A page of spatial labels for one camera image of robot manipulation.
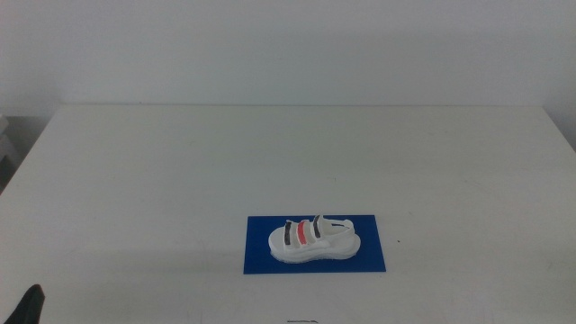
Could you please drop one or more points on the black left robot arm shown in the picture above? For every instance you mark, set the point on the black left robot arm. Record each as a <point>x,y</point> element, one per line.
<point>28,308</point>

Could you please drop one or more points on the blue rectangular mat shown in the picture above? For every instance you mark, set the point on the blue rectangular mat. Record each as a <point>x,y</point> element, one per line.
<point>256,256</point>

